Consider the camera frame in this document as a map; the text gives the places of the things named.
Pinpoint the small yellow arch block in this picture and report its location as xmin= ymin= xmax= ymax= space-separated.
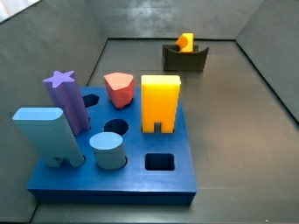
xmin=176 ymin=32 xmax=194 ymax=53

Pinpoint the black curved fixture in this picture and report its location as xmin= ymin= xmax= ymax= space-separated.
xmin=163 ymin=45 xmax=210 ymax=72

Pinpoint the light blue arch block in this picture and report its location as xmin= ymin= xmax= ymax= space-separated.
xmin=13 ymin=108 xmax=84 ymax=167

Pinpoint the tall yellow rectangular block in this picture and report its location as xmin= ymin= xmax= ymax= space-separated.
xmin=142 ymin=75 xmax=182 ymax=133

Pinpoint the red pentagon block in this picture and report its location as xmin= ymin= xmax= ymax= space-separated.
xmin=104 ymin=73 xmax=135 ymax=109

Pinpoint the light blue cylinder block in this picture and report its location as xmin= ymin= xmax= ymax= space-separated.
xmin=88 ymin=132 xmax=127 ymax=171

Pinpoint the blue shape sorter base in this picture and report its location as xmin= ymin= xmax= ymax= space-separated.
xmin=27 ymin=87 xmax=198 ymax=205

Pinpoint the purple star block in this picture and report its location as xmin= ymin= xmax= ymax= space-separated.
xmin=43 ymin=71 xmax=90 ymax=136

